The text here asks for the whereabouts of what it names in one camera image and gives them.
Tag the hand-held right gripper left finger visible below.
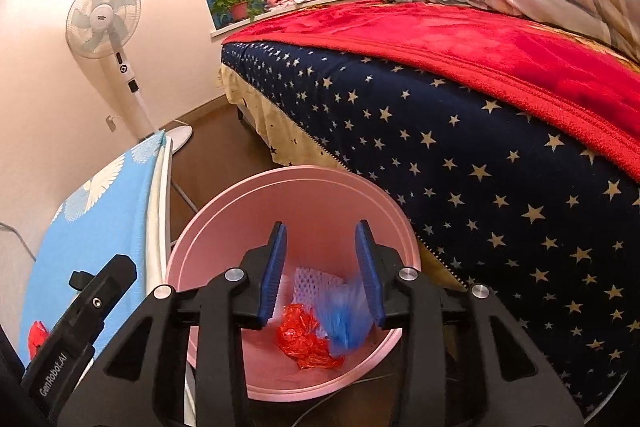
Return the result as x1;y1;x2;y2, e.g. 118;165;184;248
57;221;288;427

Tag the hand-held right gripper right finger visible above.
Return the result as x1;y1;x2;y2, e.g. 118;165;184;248
354;219;586;427

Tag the red wrapper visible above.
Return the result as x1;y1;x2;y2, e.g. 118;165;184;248
27;321;51;358

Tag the purple foam fruit net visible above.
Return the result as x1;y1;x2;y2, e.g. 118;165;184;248
291;267;346;308

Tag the blue plastic bag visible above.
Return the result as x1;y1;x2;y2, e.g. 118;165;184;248
316;277;376;355

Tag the orange plastic bag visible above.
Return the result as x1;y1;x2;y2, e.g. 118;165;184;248
276;303;346;370

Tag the pink plastic bin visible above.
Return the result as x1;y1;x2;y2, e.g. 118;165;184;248
164;164;422;403

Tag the blue cloth covered table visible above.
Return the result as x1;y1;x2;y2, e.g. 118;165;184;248
20;132;168;358

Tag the white table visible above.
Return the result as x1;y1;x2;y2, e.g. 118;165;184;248
150;134;201;427

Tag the navy star bed sheet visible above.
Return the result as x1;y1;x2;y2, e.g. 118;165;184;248
220;39;640;423

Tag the yellow bed skirt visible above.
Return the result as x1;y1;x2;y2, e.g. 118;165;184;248
217;62;471;288

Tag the white windowsill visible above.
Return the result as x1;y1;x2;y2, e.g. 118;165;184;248
209;0;386;40

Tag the red blanket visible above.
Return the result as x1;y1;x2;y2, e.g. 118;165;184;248
222;2;640;182

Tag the white standing fan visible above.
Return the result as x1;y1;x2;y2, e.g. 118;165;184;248
65;0;193;152

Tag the potted green plant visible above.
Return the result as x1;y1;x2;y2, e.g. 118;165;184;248
210;0;266;28

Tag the grey wall cable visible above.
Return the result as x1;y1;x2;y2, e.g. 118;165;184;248
0;222;38;259

